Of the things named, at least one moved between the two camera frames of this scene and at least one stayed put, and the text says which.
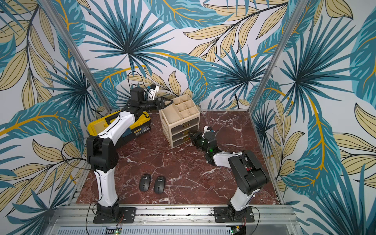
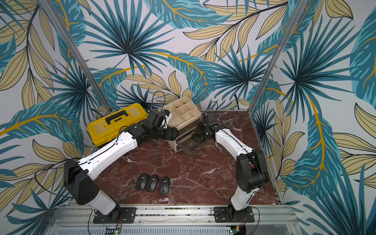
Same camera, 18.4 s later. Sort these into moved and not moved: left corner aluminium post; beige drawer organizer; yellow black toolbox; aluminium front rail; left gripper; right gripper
Moved: beige drawer organizer; right gripper; left gripper
Not moved: aluminium front rail; yellow black toolbox; left corner aluminium post
